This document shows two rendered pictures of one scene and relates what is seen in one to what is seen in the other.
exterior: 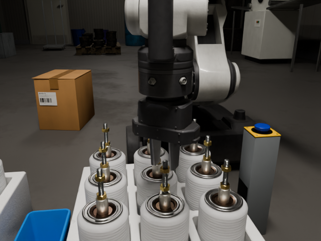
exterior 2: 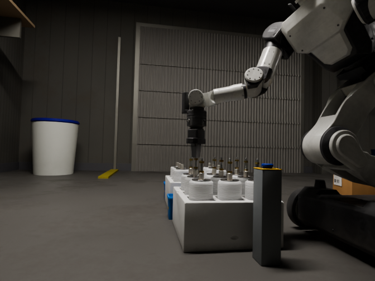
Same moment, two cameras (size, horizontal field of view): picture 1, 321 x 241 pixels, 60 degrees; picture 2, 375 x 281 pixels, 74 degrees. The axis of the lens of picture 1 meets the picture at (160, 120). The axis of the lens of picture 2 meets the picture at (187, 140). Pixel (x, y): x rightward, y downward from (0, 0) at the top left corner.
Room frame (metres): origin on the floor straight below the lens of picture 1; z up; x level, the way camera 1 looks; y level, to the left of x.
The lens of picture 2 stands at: (0.39, -1.12, 0.37)
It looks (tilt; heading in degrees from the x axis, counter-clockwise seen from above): 2 degrees up; 89
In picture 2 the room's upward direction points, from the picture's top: 1 degrees clockwise
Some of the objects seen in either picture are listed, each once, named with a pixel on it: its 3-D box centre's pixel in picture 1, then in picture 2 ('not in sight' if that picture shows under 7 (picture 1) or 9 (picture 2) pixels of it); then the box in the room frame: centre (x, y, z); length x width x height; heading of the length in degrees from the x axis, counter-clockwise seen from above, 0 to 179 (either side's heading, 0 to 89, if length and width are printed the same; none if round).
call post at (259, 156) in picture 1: (254, 182); (267, 214); (0.69, -0.27, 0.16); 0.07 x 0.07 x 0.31; 8
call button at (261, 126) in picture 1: (262, 128); (267, 166); (0.68, -0.27, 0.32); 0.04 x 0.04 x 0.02
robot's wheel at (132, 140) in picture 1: (132, 150); (307, 207); (1.02, 0.11, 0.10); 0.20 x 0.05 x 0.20; 8
